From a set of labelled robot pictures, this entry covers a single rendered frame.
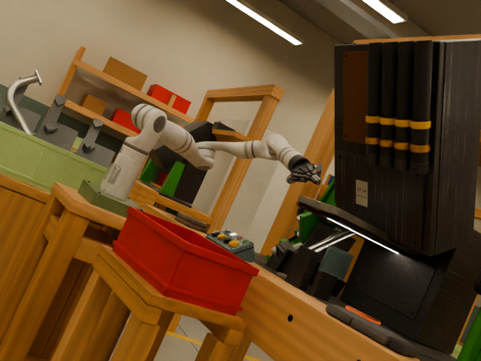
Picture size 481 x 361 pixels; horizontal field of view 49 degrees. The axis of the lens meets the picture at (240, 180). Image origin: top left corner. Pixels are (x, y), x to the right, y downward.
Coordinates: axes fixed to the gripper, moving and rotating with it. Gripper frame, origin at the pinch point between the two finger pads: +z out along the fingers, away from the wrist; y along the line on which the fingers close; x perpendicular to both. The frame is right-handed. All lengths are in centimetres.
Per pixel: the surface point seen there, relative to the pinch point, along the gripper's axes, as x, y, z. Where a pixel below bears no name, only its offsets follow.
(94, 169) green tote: -6, -68, -51
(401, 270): 8.4, 1.0, 44.7
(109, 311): 19, -79, 1
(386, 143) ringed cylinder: -33, -2, 43
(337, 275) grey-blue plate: 1.3, -18.8, 43.5
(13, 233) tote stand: 3, -102, -41
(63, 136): -11, -75, -82
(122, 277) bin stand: -22, -71, 40
